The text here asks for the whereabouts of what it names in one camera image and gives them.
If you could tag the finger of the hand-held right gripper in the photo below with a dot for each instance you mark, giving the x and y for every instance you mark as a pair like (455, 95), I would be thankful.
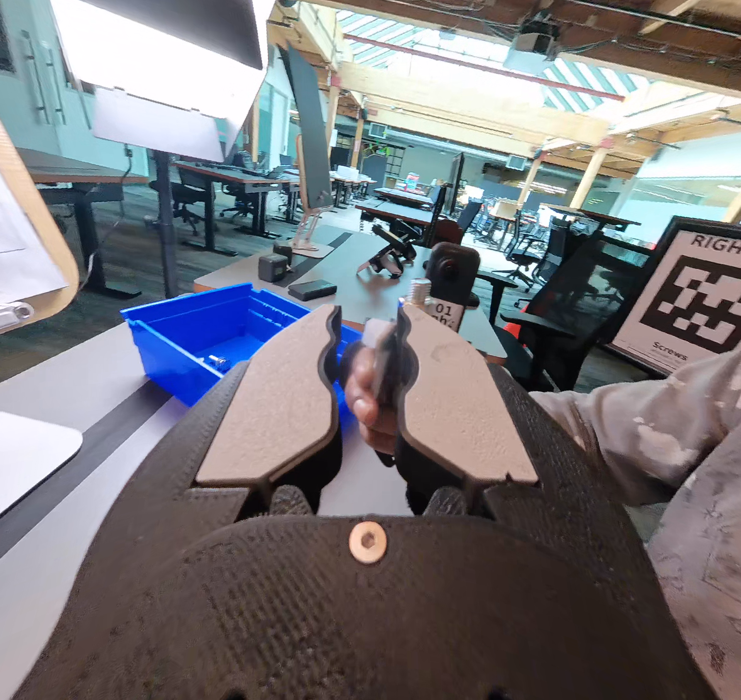
(377, 332)
(386, 376)

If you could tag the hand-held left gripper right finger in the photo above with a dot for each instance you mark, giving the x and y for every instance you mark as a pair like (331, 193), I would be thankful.
(463, 416)

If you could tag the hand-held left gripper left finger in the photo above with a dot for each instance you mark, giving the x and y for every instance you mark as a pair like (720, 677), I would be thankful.
(272, 410)

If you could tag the steel hex bolt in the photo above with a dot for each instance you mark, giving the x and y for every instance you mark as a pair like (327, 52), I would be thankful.
(219, 362)
(420, 293)

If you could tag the blue plastic bin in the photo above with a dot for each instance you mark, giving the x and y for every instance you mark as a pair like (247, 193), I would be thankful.
(168, 358)

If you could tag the person's right forearm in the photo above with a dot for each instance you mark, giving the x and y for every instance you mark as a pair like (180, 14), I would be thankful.
(637, 439)

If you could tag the person's right hand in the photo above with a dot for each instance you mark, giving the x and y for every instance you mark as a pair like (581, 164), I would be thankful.
(362, 387)

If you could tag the black clamp device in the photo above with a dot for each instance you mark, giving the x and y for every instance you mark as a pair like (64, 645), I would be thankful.
(393, 245)

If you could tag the group of black office chairs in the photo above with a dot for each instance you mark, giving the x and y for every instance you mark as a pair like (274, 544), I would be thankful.
(521, 254)

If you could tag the grey office desk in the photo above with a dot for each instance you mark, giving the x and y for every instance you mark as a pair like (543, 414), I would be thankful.
(341, 266)

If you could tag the flat black box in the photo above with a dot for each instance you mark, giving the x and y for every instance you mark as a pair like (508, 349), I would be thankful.
(312, 291)

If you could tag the green potted plant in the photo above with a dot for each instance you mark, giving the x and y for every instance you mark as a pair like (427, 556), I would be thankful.
(379, 147)

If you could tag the dark wooden board stand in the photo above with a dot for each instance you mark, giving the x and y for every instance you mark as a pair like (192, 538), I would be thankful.
(310, 127)

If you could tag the red ceiling pipe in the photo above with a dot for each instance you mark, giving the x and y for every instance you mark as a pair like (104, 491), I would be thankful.
(480, 66)

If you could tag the black light stand pole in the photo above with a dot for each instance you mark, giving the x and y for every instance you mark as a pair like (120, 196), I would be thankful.
(166, 225)

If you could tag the long wooden office desk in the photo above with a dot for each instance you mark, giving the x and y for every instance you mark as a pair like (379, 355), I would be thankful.
(231, 170)

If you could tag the framed square-pattern tag poster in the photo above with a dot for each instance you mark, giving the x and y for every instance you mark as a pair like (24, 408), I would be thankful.
(666, 329)

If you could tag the grey ceiling unit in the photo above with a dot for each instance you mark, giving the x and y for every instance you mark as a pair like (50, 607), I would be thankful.
(530, 46)

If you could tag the wooden instruction board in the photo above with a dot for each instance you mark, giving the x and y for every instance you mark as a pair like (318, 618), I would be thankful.
(55, 242)

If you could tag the printed instruction sheet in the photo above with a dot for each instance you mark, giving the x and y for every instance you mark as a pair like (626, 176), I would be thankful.
(20, 266)

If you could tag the wooden desk with black legs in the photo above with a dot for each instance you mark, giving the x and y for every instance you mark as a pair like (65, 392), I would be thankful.
(75, 170)

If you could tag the studio light panel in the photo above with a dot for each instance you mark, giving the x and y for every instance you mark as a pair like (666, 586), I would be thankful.
(173, 69)

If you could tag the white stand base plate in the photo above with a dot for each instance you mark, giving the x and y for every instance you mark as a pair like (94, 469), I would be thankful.
(35, 457)

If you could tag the clear sheet holder rail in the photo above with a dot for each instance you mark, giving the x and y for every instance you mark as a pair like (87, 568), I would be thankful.
(14, 312)

